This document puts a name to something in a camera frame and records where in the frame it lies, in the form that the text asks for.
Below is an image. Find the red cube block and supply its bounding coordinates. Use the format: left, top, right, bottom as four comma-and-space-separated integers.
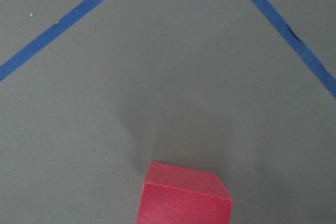
136, 162, 233, 223

